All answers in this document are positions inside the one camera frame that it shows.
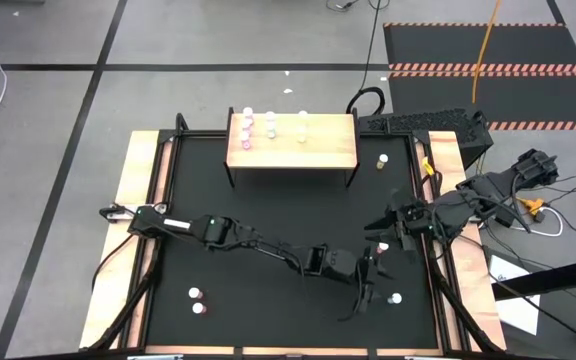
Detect black floor mat orange stripes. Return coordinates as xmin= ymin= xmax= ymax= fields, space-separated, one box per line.
xmin=382 ymin=21 xmax=576 ymax=132

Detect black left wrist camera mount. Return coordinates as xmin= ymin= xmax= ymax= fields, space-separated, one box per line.
xmin=303 ymin=243 xmax=330 ymax=277

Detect black aluminium table frame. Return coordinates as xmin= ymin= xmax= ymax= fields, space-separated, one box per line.
xmin=78 ymin=112 xmax=508 ymax=360

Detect yellow hanging cable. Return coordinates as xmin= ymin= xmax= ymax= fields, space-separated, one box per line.
xmin=471 ymin=0 xmax=503 ymax=105

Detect orange plug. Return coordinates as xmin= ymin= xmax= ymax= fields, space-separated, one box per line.
xmin=517 ymin=197 xmax=547 ymax=216

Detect wooden shelf black metal legs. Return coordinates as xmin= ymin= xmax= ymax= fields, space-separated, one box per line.
xmin=223 ymin=106 xmax=361 ymax=190

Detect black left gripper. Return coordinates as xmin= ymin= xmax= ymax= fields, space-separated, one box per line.
xmin=326 ymin=244 xmax=393 ymax=315

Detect white looped cable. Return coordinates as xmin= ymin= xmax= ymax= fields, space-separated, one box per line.
xmin=510 ymin=204 xmax=565 ymax=239

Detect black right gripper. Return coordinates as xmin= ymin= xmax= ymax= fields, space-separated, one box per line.
xmin=364 ymin=189 xmax=439 ymax=264

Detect black power cable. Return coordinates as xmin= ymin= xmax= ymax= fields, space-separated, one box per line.
xmin=345 ymin=0 xmax=387 ymax=117

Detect white paper sheet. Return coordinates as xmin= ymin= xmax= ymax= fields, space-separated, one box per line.
xmin=487 ymin=253 xmax=542 ymax=337

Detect black metal beam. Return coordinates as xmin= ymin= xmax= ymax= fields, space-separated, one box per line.
xmin=491 ymin=254 xmax=576 ymax=301

